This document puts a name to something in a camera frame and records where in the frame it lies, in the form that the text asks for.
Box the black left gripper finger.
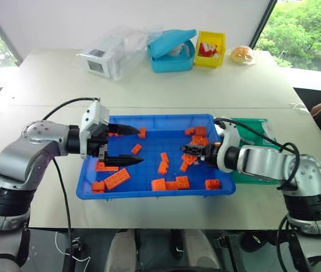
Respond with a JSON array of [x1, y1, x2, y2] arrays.
[[108, 123, 141, 136], [103, 154, 145, 168]]

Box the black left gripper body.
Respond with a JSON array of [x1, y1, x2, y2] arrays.
[[86, 122, 111, 164]]

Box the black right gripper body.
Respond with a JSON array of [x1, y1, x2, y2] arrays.
[[202, 143, 221, 168]]

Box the blue plastic bin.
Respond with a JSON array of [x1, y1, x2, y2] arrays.
[[75, 113, 237, 201]]

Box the green plastic bin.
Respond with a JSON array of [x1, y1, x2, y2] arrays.
[[229, 117, 280, 185]]

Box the yellow plastic bin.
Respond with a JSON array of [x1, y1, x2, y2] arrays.
[[193, 30, 227, 69]]

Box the flat orange toy brick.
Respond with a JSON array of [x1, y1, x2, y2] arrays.
[[95, 160, 120, 173]]

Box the long orange toy brick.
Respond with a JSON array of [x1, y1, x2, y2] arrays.
[[103, 167, 132, 191]]

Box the orange sloped toy brick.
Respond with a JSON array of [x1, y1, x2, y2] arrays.
[[151, 178, 167, 192]]

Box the blue lunch box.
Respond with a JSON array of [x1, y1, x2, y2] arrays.
[[146, 39, 196, 74]]

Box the white box in plastic bag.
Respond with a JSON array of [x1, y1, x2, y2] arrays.
[[72, 24, 164, 83]]

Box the grey rounded shape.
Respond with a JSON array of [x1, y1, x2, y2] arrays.
[[183, 228, 221, 272], [104, 229, 138, 272]]

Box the white crumpled tissue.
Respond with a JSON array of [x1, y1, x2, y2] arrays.
[[167, 41, 192, 58]]

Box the red and white items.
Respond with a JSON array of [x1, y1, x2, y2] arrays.
[[198, 41, 220, 59]]

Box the white plastic scrap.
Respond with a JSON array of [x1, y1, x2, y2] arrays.
[[289, 102, 309, 113]]

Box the blue lunch box lid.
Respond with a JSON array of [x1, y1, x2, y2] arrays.
[[147, 28, 198, 60]]

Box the wrapped bread bun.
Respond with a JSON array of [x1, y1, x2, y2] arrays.
[[229, 45, 256, 66]]

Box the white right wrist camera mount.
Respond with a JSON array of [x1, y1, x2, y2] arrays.
[[216, 121, 240, 174]]

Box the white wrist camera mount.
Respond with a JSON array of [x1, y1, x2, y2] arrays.
[[216, 121, 240, 174], [78, 101, 111, 160]]

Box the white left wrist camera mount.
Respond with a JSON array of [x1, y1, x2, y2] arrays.
[[78, 101, 111, 160]]

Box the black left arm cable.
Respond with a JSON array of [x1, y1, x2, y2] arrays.
[[41, 97, 102, 256]]

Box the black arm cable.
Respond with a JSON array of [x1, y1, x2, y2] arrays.
[[41, 97, 102, 256], [213, 117, 301, 191]]

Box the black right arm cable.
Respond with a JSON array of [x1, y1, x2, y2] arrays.
[[213, 117, 301, 191]]

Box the thin white wire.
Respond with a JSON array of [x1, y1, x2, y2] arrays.
[[54, 231, 91, 263]]

